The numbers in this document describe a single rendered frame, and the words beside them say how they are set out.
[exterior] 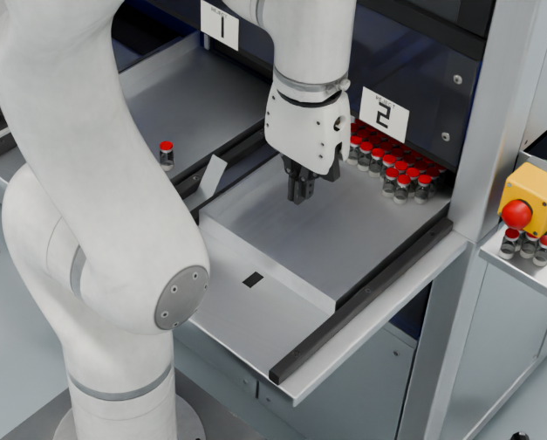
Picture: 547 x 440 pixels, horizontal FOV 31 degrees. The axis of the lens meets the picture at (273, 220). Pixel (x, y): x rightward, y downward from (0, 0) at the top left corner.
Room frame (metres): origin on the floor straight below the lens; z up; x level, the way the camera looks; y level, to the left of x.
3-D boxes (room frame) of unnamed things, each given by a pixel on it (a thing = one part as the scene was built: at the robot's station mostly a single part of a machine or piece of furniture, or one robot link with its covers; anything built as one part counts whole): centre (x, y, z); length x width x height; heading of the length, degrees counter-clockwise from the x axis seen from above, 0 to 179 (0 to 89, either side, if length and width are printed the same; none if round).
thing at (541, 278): (1.07, -0.41, 0.87); 0.14 x 0.13 x 0.02; 141
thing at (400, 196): (1.15, -0.20, 0.90); 0.02 x 0.02 x 0.05
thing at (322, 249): (1.11, -0.10, 0.90); 0.34 x 0.26 x 0.04; 141
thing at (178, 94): (1.33, 0.16, 0.90); 0.34 x 0.26 x 0.04; 141
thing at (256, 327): (1.17, 0.08, 0.87); 0.70 x 0.48 x 0.02; 51
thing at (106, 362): (0.70, 0.19, 1.16); 0.19 x 0.12 x 0.24; 51
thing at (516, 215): (1.01, -0.34, 0.99); 0.04 x 0.04 x 0.04; 51
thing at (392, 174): (1.16, -0.18, 0.90); 0.02 x 0.02 x 0.05
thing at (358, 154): (1.20, -0.17, 0.90); 0.18 x 0.02 x 0.05; 51
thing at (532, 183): (1.04, -0.37, 0.99); 0.08 x 0.07 x 0.07; 141
